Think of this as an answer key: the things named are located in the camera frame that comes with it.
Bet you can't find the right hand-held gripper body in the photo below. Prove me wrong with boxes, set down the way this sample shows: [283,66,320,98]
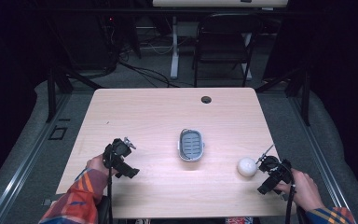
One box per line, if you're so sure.
[256,155,294,196]

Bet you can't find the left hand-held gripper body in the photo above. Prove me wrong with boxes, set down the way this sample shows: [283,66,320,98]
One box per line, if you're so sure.
[102,137,141,180]

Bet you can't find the white round soap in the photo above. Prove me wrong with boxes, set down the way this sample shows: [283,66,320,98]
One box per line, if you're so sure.
[237,157,258,178]

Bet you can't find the grey oval soap dish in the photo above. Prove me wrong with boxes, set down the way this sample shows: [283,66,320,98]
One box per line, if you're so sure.
[176,128,206,163]

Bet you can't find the person's left hand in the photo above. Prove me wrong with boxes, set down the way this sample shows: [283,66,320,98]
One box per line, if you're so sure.
[86,154,119,177]

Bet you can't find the person's right hand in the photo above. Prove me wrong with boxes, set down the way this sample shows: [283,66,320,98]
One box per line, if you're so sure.
[274,168,326,213]

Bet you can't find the red patterned item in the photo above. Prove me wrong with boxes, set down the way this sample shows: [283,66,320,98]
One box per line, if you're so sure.
[225,217,255,224]

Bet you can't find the black metal stand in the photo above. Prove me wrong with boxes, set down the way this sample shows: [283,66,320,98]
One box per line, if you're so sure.
[45,64,104,123]
[254,65,312,127]

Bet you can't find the black folding chair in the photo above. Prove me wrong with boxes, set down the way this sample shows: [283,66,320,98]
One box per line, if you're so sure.
[192,12,265,89]

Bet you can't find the white desk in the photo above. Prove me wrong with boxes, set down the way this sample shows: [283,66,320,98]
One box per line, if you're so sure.
[151,0,290,81]

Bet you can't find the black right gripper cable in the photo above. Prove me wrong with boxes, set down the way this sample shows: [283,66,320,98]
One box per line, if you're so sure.
[284,182,296,224]

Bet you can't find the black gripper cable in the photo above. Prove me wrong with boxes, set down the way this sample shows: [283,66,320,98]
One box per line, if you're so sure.
[106,152,115,224]
[284,182,296,224]

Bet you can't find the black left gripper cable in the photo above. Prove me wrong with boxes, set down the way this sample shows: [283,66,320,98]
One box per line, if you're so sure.
[106,152,115,224]

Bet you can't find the metal floor rail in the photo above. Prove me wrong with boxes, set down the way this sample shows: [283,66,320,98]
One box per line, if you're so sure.
[0,92,73,224]
[288,96,352,213]

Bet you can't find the black rectangular floor frame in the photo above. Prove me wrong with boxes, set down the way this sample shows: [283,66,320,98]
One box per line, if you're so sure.
[48,125,69,141]

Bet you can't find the black floor cables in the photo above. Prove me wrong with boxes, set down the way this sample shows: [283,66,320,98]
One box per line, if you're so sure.
[99,15,197,89]

